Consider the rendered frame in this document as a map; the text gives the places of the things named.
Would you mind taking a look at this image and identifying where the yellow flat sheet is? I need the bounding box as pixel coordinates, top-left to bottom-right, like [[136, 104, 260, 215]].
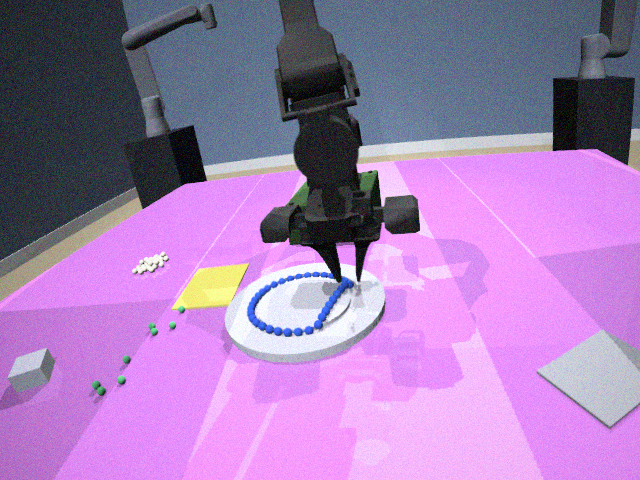
[[172, 264, 249, 310]]

